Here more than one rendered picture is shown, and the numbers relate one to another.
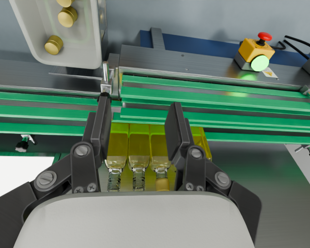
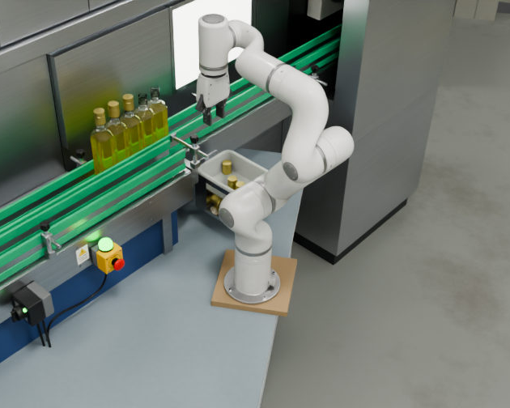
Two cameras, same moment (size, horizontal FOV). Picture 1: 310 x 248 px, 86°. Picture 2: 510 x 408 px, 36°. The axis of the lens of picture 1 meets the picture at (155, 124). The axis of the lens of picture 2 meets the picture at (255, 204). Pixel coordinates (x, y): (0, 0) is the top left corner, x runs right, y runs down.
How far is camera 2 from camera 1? 228 cm
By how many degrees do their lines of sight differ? 47
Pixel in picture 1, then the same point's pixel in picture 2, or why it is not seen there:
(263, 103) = (94, 206)
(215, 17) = (135, 294)
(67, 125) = (184, 118)
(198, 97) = (141, 178)
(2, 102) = (227, 112)
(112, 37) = (191, 223)
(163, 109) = (142, 164)
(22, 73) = (229, 140)
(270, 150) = not seen: outside the picture
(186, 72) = (150, 198)
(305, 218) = not seen: outside the picture
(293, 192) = not seen: outside the picture
